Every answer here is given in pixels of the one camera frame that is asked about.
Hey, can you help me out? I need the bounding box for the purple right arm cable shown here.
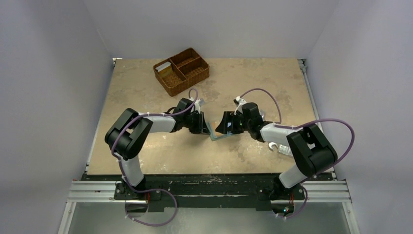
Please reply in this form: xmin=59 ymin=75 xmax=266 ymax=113
xmin=234 ymin=88 xmax=356 ymax=220

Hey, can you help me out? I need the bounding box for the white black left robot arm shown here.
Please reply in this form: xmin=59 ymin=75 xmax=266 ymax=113
xmin=104 ymin=97 xmax=210 ymax=199

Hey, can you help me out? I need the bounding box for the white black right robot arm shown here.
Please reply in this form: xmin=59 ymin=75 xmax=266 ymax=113
xmin=215 ymin=102 xmax=338 ymax=198

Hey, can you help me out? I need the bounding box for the brown woven divided basket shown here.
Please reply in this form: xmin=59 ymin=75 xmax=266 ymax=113
xmin=152 ymin=48 xmax=210 ymax=97

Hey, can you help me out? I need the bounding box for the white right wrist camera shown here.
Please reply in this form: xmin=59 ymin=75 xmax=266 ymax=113
xmin=233 ymin=96 xmax=247 ymax=114

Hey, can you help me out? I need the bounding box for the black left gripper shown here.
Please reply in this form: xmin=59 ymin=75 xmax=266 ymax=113
xmin=183 ymin=111 xmax=210 ymax=135

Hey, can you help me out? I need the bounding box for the silver wrench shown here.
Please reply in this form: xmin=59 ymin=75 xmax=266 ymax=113
xmin=258 ymin=111 xmax=288 ymax=152

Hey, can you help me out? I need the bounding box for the gold credit card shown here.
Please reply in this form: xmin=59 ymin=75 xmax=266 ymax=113
xmin=215 ymin=130 xmax=224 ymax=137

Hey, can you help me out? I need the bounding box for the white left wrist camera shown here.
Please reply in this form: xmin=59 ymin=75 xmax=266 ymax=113
xmin=193 ymin=98 xmax=205 ymax=113

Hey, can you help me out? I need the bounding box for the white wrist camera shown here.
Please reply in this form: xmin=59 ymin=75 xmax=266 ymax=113
xmin=233 ymin=96 xmax=247 ymax=114
xmin=193 ymin=98 xmax=205 ymax=113

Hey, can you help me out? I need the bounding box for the aluminium frame rail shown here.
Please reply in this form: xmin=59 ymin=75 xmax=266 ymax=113
xmin=57 ymin=180 xmax=118 ymax=234

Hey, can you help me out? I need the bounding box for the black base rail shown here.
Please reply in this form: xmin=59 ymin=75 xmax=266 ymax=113
xmin=80 ymin=173 xmax=335 ymax=212

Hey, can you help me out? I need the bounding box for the teal card holder wallet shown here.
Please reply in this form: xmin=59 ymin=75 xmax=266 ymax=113
xmin=207 ymin=120 xmax=233 ymax=141

